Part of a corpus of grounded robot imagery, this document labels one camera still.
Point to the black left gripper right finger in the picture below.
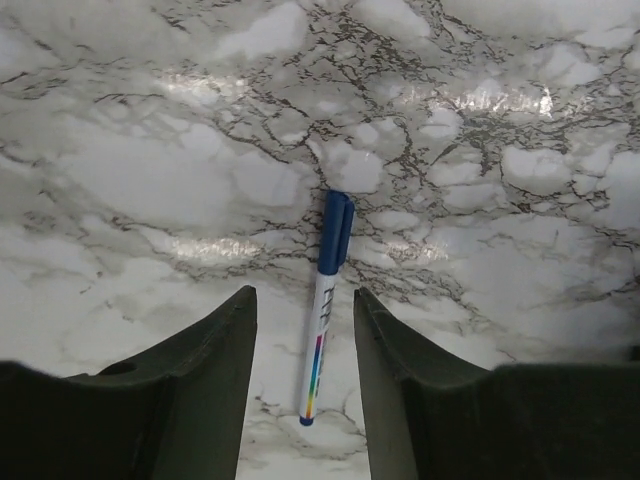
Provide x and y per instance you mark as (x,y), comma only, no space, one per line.
(430,414)

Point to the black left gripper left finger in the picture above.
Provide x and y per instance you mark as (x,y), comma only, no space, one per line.
(173,411)

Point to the white marker pen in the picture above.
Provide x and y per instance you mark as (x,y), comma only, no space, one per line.
(317,329)

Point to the blue marker cap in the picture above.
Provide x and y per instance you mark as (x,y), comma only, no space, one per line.
(338,218)

